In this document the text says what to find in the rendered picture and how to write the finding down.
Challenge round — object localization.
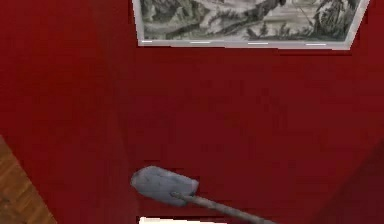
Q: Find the grey framed landscape picture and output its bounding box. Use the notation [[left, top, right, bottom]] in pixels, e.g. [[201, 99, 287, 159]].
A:
[[131, 0, 371, 51]]

